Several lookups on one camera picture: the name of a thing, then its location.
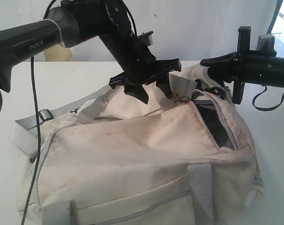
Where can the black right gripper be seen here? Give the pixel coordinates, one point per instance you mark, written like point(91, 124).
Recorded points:
point(250, 66)

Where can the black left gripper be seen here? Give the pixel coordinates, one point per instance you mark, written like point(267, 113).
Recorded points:
point(139, 66)

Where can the white canvas backpack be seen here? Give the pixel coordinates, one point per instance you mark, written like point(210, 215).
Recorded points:
point(109, 159)

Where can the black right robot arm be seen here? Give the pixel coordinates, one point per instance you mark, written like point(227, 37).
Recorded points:
point(275, 76)

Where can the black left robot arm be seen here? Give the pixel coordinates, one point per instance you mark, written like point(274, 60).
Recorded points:
point(76, 21)

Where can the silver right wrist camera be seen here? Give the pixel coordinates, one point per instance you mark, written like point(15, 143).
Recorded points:
point(266, 43)

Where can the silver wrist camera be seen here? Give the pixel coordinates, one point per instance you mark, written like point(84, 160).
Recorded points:
point(146, 38)
point(266, 43)

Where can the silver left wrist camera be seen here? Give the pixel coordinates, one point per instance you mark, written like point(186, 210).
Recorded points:
point(146, 38)

